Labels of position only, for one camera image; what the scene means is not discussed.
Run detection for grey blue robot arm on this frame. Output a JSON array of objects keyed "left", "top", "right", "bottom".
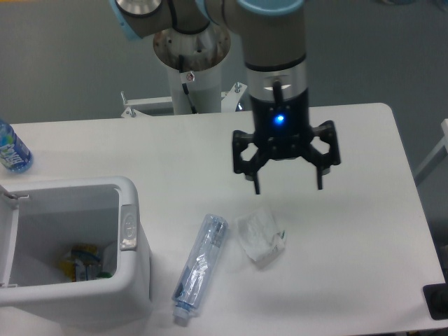
[{"left": 110, "top": 1, "right": 341, "bottom": 182}]

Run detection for blue labelled water bottle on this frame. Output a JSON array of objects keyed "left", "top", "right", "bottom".
[{"left": 1, "top": 120, "right": 34, "bottom": 174}]

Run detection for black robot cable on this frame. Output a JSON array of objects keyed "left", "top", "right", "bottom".
[{"left": 177, "top": 54, "right": 197, "bottom": 115}]

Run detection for yellow green trash packets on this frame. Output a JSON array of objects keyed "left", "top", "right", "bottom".
[{"left": 57, "top": 244, "right": 113, "bottom": 282}]

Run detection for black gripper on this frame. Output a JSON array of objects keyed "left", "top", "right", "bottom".
[{"left": 232, "top": 86, "right": 342, "bottom": 195}]

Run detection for white frame at right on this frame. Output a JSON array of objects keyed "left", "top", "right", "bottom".
[{"left": 414, "top": 119, "right": 447, "bottom": 186}]

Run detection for white trash can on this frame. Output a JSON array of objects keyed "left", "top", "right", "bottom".
[{"left": 1, "top": 176, "right": 152, "bottom": 326}]

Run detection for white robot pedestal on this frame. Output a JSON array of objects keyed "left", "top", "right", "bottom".
[{"left": 121, "top": 24, "right": 247, "bottom": 118}]

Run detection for black clamp at table edge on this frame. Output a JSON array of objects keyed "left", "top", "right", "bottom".
[{"left": 423, "top": 283, "right": 447, "bottom": 321}]

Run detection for white plastic wrapper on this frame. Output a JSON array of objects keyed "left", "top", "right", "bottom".
[{"left": 234, "top": 207, "right": 286, "bottom": 268}]

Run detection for crushed clear plastic bottle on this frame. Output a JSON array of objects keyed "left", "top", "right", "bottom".
[{"left": 171, "top": 214, "right": 228, "bottom": 321}]

